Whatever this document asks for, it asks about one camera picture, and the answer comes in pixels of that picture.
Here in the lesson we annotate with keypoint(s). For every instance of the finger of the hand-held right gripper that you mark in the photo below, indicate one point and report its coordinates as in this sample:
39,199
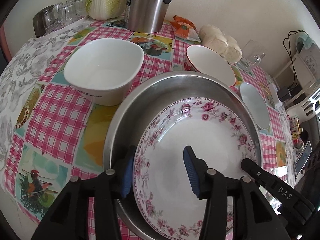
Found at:
275,187

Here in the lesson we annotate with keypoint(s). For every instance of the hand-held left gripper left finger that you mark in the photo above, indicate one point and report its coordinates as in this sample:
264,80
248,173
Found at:
127,177

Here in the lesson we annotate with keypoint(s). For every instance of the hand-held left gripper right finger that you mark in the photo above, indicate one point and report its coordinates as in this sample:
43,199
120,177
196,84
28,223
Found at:
191,172

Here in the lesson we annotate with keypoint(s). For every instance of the round floral plate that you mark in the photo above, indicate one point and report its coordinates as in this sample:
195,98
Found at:
180,130

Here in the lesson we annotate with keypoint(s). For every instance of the stainless steel basin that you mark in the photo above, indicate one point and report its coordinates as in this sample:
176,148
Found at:
130,120

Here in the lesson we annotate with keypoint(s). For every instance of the small white bowl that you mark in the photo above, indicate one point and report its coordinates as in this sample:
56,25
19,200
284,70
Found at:
255,105

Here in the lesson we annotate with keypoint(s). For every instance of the strawberry print bowl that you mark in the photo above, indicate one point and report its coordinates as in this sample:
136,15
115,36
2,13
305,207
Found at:
210,65

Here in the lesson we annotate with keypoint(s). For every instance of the white square bowl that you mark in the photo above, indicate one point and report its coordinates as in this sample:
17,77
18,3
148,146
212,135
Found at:
100,65

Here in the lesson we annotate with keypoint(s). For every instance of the colourful candy packets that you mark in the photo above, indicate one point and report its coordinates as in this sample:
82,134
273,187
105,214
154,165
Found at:
296,127

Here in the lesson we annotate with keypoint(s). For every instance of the white power strip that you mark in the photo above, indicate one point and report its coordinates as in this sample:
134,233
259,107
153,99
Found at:
275,95

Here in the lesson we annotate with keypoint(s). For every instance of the black power adapter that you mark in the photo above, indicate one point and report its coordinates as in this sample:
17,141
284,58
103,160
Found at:
284,93

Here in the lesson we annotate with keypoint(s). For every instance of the bag of steamed buns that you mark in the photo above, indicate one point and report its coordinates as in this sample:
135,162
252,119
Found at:
220,42

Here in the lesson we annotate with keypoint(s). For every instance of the glass mug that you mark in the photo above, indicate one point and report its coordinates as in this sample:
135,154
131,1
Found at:
250,52

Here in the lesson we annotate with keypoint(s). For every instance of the orange snack packet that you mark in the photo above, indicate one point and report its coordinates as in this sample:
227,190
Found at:
183,30

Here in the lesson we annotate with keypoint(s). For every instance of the teal cloth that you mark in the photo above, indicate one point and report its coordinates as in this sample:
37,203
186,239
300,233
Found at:
306,41

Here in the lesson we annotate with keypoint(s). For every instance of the grey floral tablecloth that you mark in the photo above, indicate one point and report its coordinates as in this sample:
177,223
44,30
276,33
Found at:
25,60

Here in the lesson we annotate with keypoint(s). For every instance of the stainless steel thermos jug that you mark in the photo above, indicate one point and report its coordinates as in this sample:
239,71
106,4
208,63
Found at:
147,5

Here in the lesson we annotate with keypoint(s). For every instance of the clear drinking glass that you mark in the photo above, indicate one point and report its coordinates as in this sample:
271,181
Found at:
52,17
62,8
68,13
78,6

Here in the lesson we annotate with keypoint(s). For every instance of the tray of drinking glasses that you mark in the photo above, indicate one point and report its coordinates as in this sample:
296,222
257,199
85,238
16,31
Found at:
38,22

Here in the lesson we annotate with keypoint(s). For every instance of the napa cabbage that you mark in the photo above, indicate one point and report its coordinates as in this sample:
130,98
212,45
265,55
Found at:
105,0

